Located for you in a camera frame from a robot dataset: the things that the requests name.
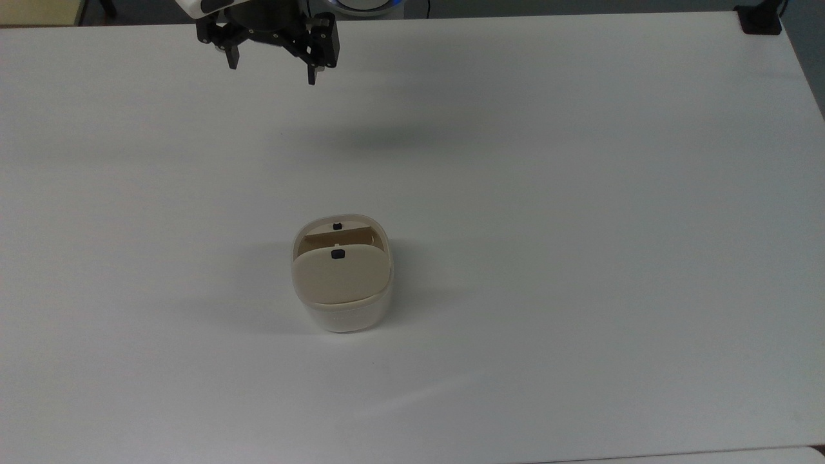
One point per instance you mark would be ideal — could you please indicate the beige wooden board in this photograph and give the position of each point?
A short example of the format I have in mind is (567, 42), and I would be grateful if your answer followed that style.
(38, 11)

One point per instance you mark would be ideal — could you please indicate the cream round trash bin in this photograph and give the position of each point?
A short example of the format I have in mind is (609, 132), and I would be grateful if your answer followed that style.
(341, 316)

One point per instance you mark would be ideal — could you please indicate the cream trash bin lid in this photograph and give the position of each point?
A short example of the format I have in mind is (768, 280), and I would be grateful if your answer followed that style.
(335, 277)

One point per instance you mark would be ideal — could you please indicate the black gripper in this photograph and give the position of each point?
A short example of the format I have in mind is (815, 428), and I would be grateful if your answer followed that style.
(267, 26)

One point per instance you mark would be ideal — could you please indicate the black furniture leg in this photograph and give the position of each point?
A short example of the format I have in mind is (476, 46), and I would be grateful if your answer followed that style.
(109, 8)

